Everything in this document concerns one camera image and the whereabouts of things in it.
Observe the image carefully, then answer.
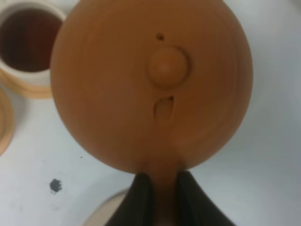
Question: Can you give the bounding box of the orange coaster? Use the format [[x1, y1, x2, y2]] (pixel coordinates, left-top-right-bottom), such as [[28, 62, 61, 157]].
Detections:
[[0, 89, 15, 155], [0, 69, 52, 99]]

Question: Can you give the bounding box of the brown clay teapot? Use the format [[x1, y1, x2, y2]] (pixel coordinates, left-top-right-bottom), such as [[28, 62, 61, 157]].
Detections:
[[49, 0, 254, 189]]

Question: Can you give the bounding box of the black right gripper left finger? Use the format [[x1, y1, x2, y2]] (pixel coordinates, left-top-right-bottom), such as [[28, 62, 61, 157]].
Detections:
[[106, 173, 160, 226]]

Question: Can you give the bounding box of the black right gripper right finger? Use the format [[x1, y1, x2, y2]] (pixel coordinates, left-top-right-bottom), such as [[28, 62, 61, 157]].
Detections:
[[175, 171, 232, 226]]

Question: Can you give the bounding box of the front orange coaster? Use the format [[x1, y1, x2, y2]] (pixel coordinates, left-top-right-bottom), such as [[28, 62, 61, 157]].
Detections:
[[0, 69, 52, 99]]

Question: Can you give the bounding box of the rear orange coaster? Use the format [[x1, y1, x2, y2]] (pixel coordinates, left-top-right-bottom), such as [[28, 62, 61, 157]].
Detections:
[[0, 89, 15, 155]]

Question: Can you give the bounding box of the beige round teapot saucer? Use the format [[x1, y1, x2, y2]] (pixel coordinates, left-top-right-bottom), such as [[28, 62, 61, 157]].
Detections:
[[83, 189, 129, 226]]

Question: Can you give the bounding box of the front white teacup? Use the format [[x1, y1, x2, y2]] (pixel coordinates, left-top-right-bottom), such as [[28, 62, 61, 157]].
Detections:
[[0, 0, 66, 87]]

